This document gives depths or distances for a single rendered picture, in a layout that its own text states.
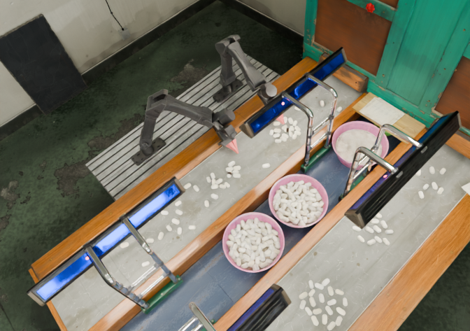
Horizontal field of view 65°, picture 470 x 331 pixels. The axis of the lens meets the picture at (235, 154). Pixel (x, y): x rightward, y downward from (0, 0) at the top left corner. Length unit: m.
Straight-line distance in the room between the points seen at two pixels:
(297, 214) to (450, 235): 0.62
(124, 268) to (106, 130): 1.69
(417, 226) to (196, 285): 0.98
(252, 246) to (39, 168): 2.09
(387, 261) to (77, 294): 1.30
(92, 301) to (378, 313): 1.14
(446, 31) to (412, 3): 0.17
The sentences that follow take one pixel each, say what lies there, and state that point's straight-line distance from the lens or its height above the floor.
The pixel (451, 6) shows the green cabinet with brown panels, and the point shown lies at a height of 1.37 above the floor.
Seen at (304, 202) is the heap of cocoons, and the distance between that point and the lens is 1.74.
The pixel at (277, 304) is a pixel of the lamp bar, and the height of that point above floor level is 1.08.
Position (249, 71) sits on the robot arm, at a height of 1.03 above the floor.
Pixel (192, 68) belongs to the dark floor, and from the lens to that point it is 3.45.
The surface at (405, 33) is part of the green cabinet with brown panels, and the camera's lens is 1.83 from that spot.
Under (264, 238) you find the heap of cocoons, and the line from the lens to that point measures 1.65.
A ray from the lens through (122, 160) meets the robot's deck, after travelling 2.10.
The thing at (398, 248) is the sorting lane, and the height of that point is 0.74.
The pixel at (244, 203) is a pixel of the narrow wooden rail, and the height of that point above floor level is 0.76.
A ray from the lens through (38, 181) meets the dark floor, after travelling 3.20.
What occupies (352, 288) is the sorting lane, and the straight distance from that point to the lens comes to 1.62.
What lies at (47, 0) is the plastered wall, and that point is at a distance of 3.27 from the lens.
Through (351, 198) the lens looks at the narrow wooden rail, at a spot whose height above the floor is 0.77.
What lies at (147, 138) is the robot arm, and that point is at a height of 0.83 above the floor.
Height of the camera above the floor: 2.29
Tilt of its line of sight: 56 degrees down
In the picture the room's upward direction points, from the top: 11 degrees counter-clockwise
